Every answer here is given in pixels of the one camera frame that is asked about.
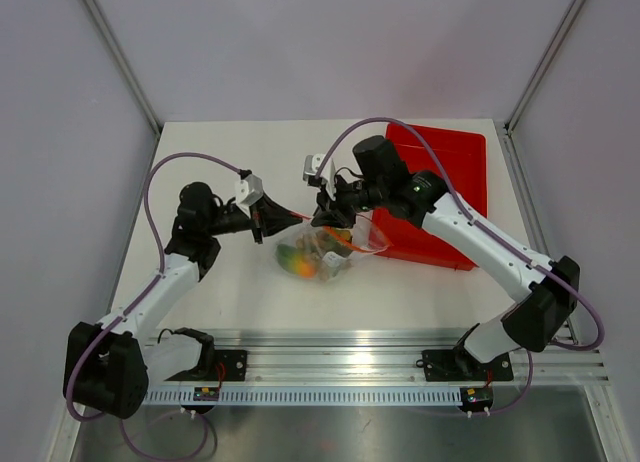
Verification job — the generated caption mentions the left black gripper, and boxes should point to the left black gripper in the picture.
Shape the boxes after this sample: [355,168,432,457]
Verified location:
[205,192,301,244]

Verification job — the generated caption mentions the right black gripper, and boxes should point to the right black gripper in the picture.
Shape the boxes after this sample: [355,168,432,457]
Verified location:
[313,172,388,229]

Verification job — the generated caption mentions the green orange toy mango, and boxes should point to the green orange toy mango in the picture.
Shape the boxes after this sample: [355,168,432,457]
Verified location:
[276,244,317,278]

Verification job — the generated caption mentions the brown toy longan bunch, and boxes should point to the brown toy longan bunch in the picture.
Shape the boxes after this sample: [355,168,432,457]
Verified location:
[295,229,353,282]

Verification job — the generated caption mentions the clear orange zip top bag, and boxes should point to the clear orange zip top bag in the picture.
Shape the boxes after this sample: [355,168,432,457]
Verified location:
[272,214,392,282]

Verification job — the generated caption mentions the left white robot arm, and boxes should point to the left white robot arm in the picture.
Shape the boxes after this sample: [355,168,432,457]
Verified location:
[63,175,303,421]

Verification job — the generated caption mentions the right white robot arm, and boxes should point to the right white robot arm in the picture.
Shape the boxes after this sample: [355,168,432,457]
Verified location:
[303,136,580,380]

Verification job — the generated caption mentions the red plastic tray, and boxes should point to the red plastic tray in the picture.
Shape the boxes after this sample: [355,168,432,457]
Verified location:
[368,122,489,272]

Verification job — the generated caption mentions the left small circuit board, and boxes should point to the left small circuit board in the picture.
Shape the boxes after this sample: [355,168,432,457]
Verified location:
[193,387,220,402]

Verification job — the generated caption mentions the small circuit board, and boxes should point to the small circuit board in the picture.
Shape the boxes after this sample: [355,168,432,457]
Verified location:
[193,387,220,402]
[461,386,494,406]

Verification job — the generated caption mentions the right small circuit board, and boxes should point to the right small circuit board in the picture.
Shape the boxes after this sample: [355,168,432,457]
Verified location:
[461,386,494,406]

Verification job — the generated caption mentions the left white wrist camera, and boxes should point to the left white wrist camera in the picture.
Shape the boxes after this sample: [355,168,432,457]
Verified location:
[234,174,264,217]

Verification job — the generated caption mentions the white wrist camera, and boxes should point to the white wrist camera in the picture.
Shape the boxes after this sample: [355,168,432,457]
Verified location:
[234,174,264,217]
[303,153,336,200]

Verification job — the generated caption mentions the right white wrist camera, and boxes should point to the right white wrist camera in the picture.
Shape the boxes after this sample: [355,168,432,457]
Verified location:
[303,153,336,200]

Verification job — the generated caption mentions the aluminium rail frame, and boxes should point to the aluminium rail frame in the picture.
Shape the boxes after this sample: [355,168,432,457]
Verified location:
[66,328,611,387]

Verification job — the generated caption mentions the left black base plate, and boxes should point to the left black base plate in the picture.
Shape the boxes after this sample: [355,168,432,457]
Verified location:
[168,349,248,382]

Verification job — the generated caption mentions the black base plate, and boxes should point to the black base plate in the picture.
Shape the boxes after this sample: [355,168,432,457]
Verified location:
[168,349,248,382]
[416,349,514,382]

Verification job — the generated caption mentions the white slotted cable duct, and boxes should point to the white slotted cable duct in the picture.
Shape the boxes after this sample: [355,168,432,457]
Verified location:
[143,386,462,407]

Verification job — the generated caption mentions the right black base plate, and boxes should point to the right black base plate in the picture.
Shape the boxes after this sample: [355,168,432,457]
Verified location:
[416,349,514,382]

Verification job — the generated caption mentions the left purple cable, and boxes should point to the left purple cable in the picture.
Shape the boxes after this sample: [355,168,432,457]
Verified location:
[64,152,251,456]

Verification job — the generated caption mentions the left aluminium corner post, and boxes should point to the left aluminium corner post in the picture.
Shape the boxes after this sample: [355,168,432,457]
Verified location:
[78,0,163,139]

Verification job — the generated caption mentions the aluminium corner post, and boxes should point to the aluminium corner post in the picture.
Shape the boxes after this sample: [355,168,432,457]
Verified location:
[78,0,163,139]
[504,0,589,137]

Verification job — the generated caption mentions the right aluminium corner post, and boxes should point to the right aluminium corner post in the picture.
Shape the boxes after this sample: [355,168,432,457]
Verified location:
[504,0,589,137]

